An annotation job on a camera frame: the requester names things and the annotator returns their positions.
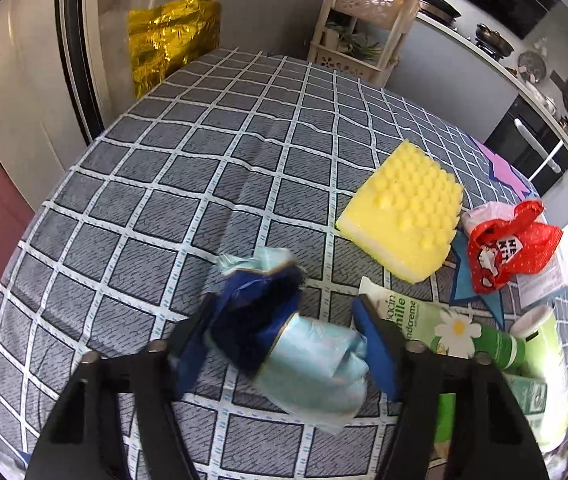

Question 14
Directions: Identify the silver round steamer rack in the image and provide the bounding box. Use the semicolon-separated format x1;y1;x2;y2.
518;51;547;81

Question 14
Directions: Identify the white mop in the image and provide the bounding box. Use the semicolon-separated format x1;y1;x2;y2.
529;140;567;181

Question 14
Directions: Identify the green-capped juice bottle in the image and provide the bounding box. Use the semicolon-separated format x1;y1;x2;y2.
509;304;568;453

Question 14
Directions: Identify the black wok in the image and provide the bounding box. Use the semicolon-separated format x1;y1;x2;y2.
416;0;460;21

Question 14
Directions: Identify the yellow bumpy sponge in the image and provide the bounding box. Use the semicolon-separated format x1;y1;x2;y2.
335;141;465;283

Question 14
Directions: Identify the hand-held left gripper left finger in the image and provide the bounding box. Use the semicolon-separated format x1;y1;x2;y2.
24;292;220;480

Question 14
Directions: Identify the dark cooking pot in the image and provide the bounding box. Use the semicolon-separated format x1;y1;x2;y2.
474;22;515;56

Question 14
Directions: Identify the grey base cabinet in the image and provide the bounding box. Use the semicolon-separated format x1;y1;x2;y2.
389;10;515;136

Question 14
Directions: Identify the green hand cream tube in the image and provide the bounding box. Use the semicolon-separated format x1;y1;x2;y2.
356;276;527;373

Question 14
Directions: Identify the gold foil bag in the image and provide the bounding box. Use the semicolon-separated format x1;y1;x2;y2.
128;0;222;101

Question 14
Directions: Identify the grey checked star blanket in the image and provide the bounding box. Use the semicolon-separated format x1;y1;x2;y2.
0;47;568;480

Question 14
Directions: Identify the red plastic bag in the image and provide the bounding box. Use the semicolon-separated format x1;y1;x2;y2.
466;199;564;295

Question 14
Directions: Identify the blue plastic bag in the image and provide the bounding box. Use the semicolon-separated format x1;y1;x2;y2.
209;246;370;433

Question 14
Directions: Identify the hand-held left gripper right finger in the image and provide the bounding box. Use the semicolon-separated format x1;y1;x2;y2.
351;294;550;480

